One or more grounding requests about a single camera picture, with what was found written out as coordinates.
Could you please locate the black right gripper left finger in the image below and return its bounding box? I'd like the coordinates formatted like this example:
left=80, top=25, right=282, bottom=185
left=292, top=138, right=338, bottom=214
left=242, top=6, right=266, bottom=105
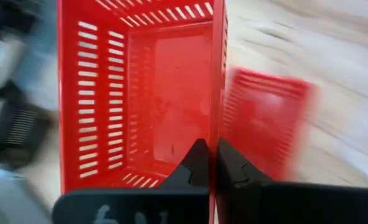
left=52, top=138, right=210, bottom=224

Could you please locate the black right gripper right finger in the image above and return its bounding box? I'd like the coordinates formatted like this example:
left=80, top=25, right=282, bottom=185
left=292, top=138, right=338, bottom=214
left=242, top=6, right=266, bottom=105
left=216, top=138, right=368, bottom=224

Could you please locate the red slotted plastic basket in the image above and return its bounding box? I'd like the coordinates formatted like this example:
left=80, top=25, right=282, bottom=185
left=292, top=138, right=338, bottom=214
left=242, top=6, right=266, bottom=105
left=222, top=65, right=317, bottom=181
left=56, top=0, right=229, bottom=224

